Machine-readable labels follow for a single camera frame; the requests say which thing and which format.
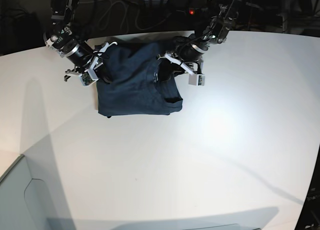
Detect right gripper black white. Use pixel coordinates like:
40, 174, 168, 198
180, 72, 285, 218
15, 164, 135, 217
63, 41, 117, 84

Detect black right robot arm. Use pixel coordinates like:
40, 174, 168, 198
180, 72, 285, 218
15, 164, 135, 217
43, 0, 117, 87

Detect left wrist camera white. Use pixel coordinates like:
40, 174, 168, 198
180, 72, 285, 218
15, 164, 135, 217
188, 74, 205, 86

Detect white power strip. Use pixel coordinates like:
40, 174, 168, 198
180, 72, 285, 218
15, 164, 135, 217
185, 8, 207, 16

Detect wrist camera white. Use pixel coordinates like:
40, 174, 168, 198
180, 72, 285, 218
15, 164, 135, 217
79, 71, 98, 87
188, 74, 205, 86

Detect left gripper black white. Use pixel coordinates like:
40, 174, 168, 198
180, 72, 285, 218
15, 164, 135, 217
156, 43, 205, 81

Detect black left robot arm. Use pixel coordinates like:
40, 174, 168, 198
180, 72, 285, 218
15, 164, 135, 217
155, 0, 246, 86

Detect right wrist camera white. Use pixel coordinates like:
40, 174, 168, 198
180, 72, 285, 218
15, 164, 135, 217
79, 71, 98, 87

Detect dark blue T-shirt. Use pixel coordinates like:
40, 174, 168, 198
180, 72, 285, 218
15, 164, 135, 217
96, 39, 183, 118

